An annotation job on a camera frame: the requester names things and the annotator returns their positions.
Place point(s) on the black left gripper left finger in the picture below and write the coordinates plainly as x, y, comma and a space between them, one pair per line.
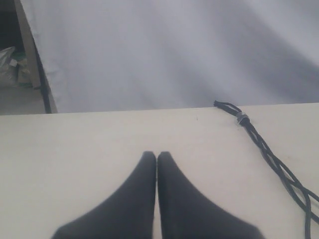
127, 214

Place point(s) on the crumpled plastic bag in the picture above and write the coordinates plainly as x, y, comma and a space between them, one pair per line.
14, 70

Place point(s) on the grey cable clamp bracket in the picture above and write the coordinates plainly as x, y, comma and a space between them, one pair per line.
242, 119

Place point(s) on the black stand pole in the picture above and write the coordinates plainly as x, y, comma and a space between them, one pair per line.
43, 83

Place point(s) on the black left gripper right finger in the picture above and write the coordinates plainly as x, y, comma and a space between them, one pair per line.
185, 213

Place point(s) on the grey backdrop cloth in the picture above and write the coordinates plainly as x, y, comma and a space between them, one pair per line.
109, 55

